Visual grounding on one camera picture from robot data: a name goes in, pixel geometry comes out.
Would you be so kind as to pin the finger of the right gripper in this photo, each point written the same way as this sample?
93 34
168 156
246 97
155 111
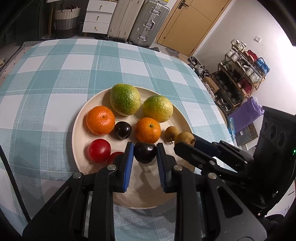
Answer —
203 161
222 150

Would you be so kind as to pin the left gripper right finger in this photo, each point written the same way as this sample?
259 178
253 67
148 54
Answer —
207 209

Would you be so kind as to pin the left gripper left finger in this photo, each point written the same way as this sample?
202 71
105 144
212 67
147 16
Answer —
82 208

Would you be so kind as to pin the brown longan fruit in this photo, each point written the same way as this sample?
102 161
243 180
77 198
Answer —
171 133
185 137

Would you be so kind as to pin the dark plum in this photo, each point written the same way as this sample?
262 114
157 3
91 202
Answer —
144 153
122 130

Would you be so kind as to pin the orange mandarin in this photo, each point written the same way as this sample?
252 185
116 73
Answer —
147 130
100 120

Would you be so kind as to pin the red tomato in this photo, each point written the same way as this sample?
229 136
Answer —
112 157
99 150

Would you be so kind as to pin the yellow green passion fruit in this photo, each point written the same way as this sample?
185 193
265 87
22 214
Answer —
158 107

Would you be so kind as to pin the large green passion fruit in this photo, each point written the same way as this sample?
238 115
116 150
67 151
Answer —
125 99

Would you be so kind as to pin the purple bag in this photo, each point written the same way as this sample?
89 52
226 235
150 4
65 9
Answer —
246 114

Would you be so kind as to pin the cream oval plate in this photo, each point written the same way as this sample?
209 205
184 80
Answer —
144 190

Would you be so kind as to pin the tea set shelf rack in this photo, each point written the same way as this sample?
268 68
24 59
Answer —
238 75

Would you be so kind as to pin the wooden door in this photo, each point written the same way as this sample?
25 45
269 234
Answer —
188 23

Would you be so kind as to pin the teal plaid tablecloth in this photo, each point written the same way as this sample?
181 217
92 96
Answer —
47 87

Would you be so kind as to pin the silver suitcase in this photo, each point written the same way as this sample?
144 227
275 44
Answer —
148 23

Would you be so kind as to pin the beige suitcase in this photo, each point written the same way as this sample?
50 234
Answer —
123 18

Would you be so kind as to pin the white drawer cabinet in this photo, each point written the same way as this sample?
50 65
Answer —
98 16

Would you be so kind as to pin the woven laundry basket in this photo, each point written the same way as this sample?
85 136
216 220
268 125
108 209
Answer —
66 21

